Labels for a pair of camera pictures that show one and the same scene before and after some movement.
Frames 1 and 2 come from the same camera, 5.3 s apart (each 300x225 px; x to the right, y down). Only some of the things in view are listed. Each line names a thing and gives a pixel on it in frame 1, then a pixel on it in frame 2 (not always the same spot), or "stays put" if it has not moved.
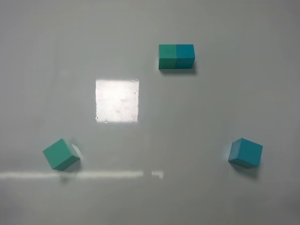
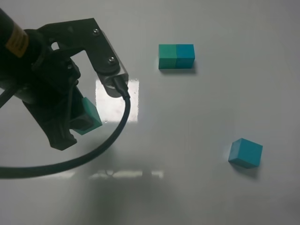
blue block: [246, 152] stays put
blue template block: [185, 56] stays put
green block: [61, 155] to [90, 109]
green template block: [167, 56] stays put
